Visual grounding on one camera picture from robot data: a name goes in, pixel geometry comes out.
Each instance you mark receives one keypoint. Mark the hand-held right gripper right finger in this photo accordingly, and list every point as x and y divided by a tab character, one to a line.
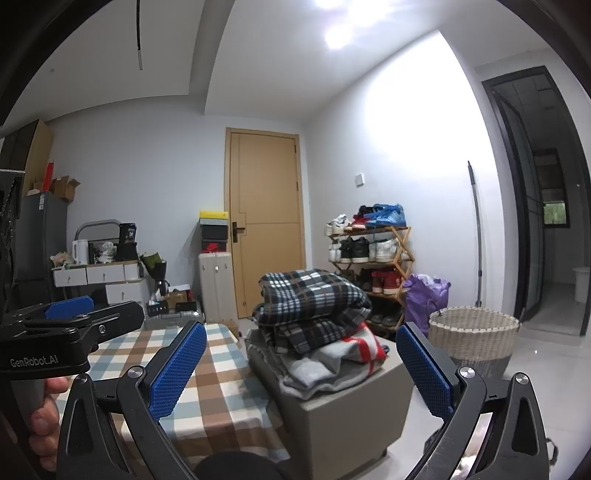
425	369

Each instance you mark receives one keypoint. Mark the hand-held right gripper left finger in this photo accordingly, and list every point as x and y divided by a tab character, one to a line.
178	369

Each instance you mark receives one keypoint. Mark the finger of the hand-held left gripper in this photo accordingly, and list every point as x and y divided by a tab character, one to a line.
69	307
120	321

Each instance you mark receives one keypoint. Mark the black white plaid jacket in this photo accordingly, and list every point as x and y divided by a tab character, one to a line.
309	300

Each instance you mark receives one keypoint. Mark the person's left hand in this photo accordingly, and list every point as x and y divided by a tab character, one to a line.
46	429

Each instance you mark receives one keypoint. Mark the black plastic crate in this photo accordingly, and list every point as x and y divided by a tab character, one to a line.
158	308

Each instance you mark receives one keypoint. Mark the checkered tablecloth table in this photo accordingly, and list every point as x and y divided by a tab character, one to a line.
217	378

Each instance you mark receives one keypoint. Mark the white drawer desk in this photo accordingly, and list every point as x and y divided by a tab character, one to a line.
115	274

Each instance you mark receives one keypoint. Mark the flat silver suitcase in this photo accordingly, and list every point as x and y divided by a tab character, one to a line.
180	318

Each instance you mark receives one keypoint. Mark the white electric kettle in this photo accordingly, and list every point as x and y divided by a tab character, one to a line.
80	251

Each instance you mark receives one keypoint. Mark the white wicker basket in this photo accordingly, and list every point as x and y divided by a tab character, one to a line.
475	337

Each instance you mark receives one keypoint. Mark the small brown cardboard box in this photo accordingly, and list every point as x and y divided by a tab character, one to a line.
178	297

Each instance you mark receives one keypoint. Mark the flat black box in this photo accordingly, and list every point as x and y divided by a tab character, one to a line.
186	306

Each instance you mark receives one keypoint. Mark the dark wrapped bouquet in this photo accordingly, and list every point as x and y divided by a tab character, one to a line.
154	267

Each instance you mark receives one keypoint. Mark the dark grey fridge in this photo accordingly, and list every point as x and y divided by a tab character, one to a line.
41	249

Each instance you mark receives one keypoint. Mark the white red-print sweatshirt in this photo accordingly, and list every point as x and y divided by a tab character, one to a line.
364	346

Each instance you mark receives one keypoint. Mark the flat cardboard piece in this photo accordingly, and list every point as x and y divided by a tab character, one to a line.
233	327

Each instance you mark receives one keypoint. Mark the purple plastic bag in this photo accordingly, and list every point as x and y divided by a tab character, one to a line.
425	295

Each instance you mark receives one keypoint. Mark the black printed bag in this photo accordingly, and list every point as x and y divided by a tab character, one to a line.
128	233

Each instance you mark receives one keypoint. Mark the upright beige suitcase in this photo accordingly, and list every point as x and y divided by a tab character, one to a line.
217	286

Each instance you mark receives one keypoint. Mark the grey storage ottoman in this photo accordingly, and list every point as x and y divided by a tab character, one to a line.
351	424

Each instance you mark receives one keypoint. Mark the light grey hoodie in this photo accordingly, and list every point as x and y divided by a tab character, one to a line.
318	374

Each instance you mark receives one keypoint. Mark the open cardboard box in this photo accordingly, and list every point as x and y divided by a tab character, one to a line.
64	188

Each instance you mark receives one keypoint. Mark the black red-logo shoe box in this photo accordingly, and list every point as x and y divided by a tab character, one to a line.
214	247

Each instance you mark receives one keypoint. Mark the red paper bag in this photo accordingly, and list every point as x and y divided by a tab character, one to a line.
49	177

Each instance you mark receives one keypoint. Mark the grey shoe box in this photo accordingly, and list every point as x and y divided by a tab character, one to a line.
214	223

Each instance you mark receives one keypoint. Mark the yellow shoe box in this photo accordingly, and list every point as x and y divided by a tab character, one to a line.
213	215

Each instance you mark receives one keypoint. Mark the white bin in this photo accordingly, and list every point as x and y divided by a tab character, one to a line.
582	284

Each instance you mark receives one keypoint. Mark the black framed glass door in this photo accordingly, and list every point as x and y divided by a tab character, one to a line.
517	207

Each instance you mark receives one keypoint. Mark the tan wooden door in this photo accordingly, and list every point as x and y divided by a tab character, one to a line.
268	184

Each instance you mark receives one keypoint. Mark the grey curved metal frame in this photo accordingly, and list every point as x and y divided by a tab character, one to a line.
94	224

